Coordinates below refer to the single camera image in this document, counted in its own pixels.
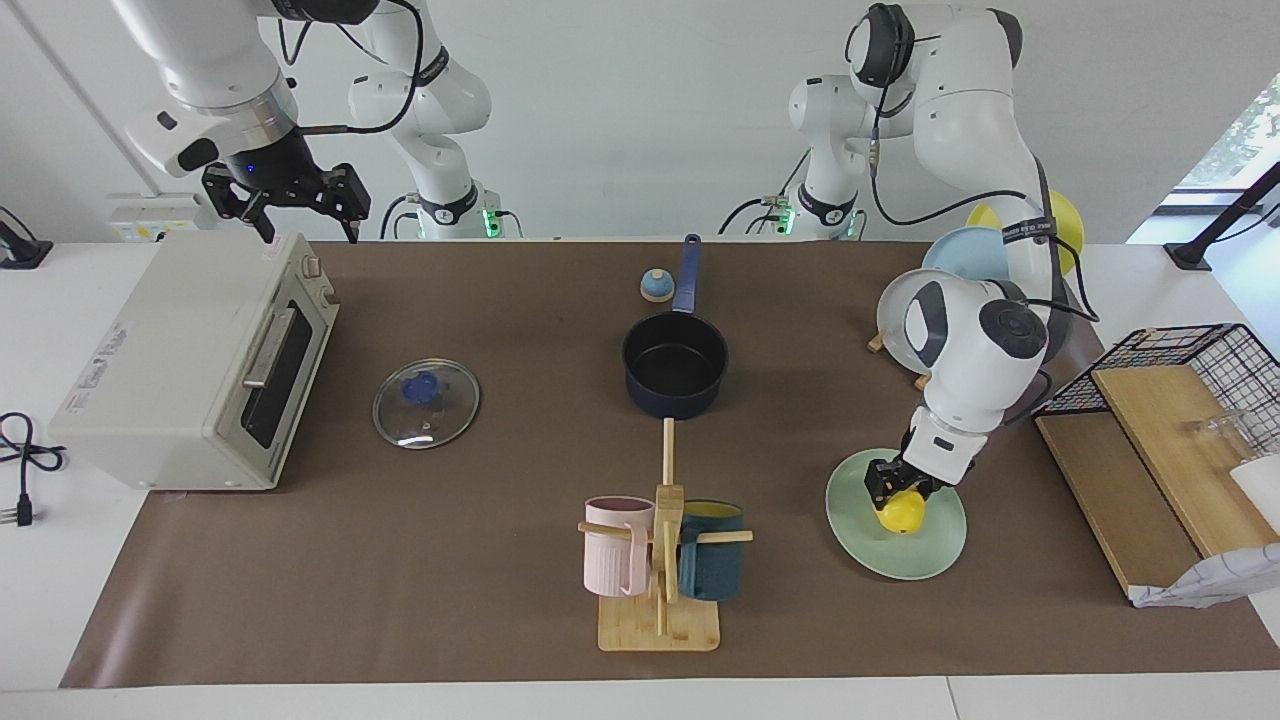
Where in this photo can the light blue plate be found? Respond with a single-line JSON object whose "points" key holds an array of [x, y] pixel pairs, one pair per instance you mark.
{"points": [[965, 255]]}

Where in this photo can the white crumpled paper sheet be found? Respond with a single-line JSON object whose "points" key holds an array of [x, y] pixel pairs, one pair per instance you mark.
{"points": [[1210, 580]]}

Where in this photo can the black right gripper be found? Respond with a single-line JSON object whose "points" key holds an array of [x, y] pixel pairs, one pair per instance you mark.
{"points": [[290, 188]]}

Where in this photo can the brown table mat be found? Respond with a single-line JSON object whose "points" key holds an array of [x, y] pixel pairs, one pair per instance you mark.
{"points": [[400, 560]]}

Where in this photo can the yellow plate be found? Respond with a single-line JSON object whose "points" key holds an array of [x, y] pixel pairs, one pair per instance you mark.
{"points": [[1068, 225]]}

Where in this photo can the black angled stand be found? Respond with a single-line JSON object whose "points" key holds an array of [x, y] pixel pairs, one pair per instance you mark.
{"points": [[1190, 252]]}

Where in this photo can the white power strip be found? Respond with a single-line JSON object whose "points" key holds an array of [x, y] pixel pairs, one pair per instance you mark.
{"points": [[150, 215]]}

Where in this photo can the clear glass jar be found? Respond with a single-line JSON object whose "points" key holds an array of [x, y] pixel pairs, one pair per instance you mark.
{"points": [[1225, 435]]}

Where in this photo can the glass pot lid blue knob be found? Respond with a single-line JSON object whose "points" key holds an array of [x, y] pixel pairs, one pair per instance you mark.
{"points": [[420, 388]]}

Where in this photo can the dark blue mug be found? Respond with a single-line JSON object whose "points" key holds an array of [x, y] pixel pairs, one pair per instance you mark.
{"points": [[710, 575]]}

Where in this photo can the beige toaster oven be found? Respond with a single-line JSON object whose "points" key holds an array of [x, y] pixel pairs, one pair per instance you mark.
{"points": [[170, 350]]}

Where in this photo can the wooden plate rack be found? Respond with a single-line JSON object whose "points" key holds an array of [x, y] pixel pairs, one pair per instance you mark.
{"points": [[875, 342]]}

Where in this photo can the wooden shelf board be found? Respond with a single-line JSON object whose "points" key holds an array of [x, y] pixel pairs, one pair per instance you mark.
{"points": [[1110, 480]]}

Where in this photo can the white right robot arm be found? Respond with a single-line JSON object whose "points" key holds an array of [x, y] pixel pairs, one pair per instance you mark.
{"points": [[210, 60]]}

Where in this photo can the white container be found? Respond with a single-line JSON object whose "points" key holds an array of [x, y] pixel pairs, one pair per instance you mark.
{"points": [[1262, 480]]}

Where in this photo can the light green plate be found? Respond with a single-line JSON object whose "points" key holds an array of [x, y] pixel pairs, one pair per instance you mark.
{"points": [[870, 550]]}

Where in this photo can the wooden mug tree stand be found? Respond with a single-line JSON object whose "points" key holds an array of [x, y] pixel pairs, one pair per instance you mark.
{"points": [[660, 630]]}

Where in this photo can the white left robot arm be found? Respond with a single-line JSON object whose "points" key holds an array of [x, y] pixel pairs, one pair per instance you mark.
{"points": [[970, 100]]}

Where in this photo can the yellow lemon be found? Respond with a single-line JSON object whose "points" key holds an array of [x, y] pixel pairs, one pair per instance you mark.
{"points": [[900, 515]]}

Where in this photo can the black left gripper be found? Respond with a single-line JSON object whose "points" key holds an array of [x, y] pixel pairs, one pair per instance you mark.
{"points": [[905, 472]]}

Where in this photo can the pink ribbed mug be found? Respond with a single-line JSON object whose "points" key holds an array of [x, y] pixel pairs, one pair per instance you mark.
{"points": [[615, 560]]}

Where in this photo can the grey plate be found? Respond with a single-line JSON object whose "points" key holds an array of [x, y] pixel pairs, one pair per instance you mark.
{"points": [[893, 320]]}

